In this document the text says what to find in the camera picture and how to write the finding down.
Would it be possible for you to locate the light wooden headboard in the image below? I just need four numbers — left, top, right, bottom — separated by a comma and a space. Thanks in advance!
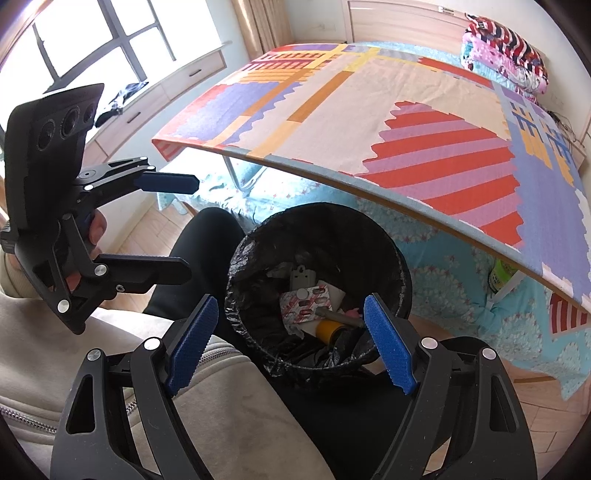
344, 0, 476, 47

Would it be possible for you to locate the pink floral folded quilt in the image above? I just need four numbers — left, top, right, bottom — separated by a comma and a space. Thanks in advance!
461, 37, 550, 93

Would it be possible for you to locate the white plastic clip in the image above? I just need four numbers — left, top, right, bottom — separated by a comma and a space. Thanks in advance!
290, 265, 315, 289

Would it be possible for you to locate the window seat cabinet with drawers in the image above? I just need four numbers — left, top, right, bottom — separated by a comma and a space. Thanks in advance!
85, 41, 232, 160

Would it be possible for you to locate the round bin with black bag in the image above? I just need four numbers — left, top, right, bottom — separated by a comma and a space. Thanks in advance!
225, 202, 413, 377

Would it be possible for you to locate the black charger cable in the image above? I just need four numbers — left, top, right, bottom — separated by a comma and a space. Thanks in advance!
545, 108, 583, 144

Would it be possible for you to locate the folding table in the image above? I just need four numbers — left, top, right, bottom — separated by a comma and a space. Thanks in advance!
152, 138, 591, 319

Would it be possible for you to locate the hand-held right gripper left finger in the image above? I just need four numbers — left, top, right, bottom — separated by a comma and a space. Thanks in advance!
50, 294, 220, 480

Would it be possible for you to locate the dark cloth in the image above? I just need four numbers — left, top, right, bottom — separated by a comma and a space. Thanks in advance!
95, 82, 149, 127

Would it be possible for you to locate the striped red blue quilt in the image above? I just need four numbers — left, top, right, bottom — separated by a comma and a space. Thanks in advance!
464, 14, 550, 70

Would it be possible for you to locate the person's left forearm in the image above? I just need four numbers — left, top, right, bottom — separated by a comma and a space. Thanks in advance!
0, 251, 51, 305

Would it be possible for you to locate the green bottle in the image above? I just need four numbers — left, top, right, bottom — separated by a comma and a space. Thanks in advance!
488, 258, 514, 294

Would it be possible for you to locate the person's left hand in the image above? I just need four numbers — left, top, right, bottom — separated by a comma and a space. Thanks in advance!
87, 210, 109, 256

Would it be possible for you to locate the person's beige jacket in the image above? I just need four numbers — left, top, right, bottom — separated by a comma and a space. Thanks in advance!
0, 291, 333, 480

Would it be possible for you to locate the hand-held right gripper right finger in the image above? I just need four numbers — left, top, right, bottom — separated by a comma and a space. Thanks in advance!
363, 293, 539, 480

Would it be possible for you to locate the window with dark frame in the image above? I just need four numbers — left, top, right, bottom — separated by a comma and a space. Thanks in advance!
0, 0, 232, 107

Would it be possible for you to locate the yellow tape roll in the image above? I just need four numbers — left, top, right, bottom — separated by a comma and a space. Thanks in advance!
315, 320, 345, 344

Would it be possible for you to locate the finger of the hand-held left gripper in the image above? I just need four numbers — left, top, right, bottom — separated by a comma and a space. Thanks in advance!
61, 212, 193, 295
73, 157, 200, 219

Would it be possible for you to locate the silver red blister pack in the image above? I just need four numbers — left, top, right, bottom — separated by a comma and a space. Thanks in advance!
281, 284, 333, 330

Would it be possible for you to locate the beige curtain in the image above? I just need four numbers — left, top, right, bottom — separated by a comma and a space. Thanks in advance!
231, 0, 294, 51

